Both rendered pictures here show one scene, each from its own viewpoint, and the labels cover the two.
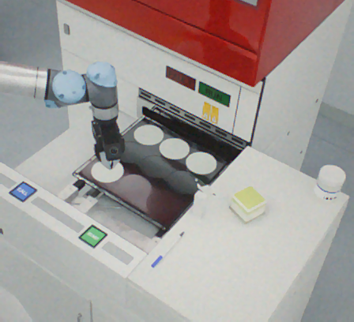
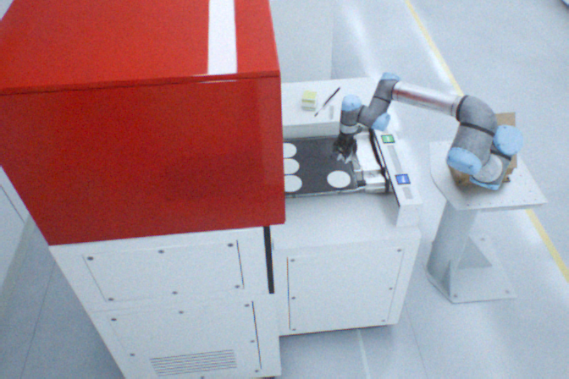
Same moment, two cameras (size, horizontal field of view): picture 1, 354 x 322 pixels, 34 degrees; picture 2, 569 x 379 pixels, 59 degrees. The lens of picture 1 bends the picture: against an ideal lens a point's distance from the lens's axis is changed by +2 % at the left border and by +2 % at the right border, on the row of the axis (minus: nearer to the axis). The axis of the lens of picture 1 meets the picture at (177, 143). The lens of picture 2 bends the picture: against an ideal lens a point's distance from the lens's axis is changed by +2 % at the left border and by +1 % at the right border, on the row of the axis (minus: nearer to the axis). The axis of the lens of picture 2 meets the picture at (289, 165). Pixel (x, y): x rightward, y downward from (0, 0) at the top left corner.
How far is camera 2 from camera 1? 268 cm
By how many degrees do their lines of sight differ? 80
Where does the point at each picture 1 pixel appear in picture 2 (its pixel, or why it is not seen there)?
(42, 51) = not seen: outside the picture
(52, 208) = (394, 163)
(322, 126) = (28, 289)
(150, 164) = (312, 167)
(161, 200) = (329, 147)
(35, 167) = (366, 232)
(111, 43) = not seen: hidden behind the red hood
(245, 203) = (315, 94)
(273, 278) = (333, 85)
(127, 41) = not seen: hidden behind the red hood
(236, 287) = (350, 90)
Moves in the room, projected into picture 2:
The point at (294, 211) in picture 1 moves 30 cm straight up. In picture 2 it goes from (289, 94) to (288, 42)
